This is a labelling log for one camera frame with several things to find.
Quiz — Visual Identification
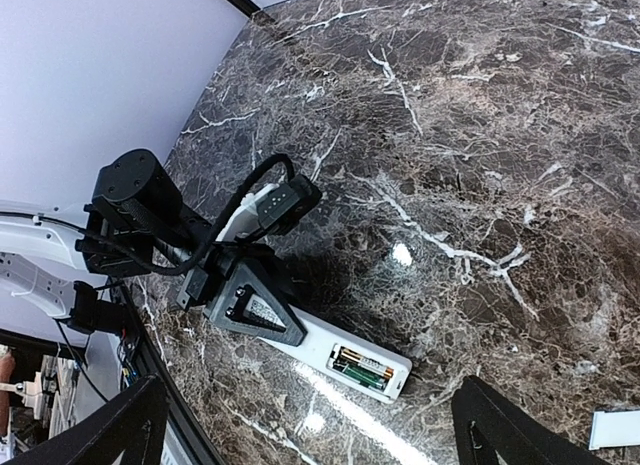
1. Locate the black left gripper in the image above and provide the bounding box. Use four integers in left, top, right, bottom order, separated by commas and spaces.
176, 244, 307, 346

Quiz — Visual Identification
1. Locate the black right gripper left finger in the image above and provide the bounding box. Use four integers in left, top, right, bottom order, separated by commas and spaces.
9, 375, 169, 465

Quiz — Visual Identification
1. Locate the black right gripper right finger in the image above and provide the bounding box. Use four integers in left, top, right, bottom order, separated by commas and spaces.
451, 375, 605, 465

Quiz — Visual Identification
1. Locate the white remote control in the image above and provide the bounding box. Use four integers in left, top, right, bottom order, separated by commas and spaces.
265, 309, 412, 404

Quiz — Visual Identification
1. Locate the white battery cover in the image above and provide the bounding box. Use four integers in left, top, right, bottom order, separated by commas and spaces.
589, 410, 640, 451

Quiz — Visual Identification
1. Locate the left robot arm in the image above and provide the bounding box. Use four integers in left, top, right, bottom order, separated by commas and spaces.
1, 149, 320, 347

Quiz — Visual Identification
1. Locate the green AAA battery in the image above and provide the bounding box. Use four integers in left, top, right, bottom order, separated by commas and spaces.
333, 361, 388, 391

